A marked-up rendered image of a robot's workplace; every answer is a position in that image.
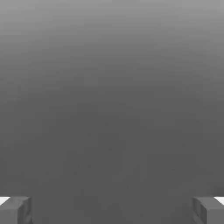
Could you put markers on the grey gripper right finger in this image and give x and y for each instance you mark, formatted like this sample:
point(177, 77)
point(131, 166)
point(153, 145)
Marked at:
point(210, 211)

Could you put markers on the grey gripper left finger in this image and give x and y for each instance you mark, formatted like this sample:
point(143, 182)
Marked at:
point(14, 211)

